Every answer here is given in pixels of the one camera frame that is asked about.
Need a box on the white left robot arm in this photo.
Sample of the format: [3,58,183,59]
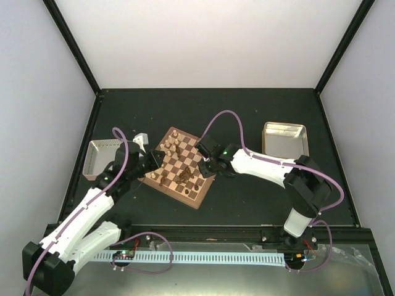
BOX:
[22,142,165,295]

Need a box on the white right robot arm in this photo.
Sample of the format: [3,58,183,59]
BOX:
[195,140,332,249]

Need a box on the gold metal tin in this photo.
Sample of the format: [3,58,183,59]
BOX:
[262,121,309,159]

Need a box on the white slotted cable duct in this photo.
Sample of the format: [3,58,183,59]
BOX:
[91,250,285,267]

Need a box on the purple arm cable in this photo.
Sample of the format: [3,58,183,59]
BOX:
[25,126,173,296]
[200,110,345,274]

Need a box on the tall brown chess piece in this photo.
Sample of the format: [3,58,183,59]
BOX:
[159,173,167,186]

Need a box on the black corner frame post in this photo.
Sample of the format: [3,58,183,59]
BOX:
[314,0,376,95]
[41,0,104,98]

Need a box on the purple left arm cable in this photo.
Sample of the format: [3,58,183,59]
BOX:
[25,126,173,296]

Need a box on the pile of brown chess pieces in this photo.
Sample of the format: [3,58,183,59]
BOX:
[176,166,194,184]

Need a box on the wooden chess board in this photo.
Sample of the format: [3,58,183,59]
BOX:
[141,127,215,209]

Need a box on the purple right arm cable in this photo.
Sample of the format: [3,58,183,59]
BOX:
[200,110,345,274]

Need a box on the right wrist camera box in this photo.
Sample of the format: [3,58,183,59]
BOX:
[195,135,222,160]

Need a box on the black right corner frame post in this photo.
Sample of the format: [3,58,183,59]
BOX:
[314,0,376,95]

